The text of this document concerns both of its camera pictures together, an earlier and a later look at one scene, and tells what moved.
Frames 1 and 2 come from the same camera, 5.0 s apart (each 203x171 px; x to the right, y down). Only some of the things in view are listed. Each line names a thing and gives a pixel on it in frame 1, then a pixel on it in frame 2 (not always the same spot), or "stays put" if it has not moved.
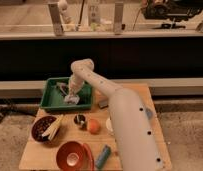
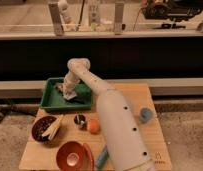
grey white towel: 72,99 → 67,95
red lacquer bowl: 75,156 stays put
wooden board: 91,126 stays put
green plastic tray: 57,88 stays put
